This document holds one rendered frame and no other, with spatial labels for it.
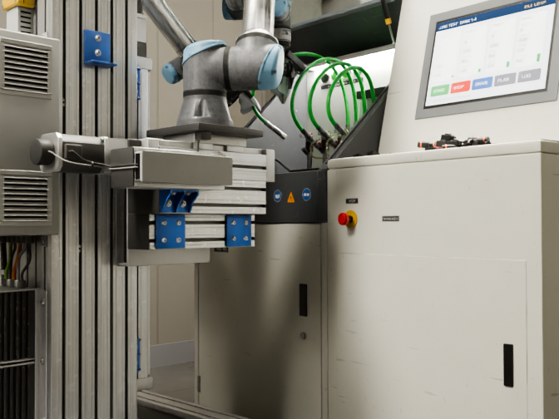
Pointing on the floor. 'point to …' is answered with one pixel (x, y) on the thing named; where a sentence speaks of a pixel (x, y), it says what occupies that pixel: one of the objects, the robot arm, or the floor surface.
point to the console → (445, 263)
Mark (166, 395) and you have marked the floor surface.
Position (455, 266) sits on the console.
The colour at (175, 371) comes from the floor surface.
